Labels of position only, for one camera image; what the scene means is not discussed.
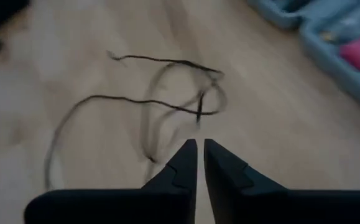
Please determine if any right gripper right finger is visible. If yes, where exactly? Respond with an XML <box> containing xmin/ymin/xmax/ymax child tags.
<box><xmin>203</xmin><ymin>138</ymin><xmax>360</xmax><ymax>224</ymax></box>

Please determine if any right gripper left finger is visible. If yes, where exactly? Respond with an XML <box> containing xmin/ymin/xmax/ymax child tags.
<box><xmin>23</xmin><ymin>138</ymin><xmax>198</xmax><ymax>224</ymax></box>

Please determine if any thin black cord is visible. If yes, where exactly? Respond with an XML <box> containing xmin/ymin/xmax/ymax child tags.
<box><xmin>44</xmin><ymin>49</ymin><xmax>229</xmax><ymax>190</ymax></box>

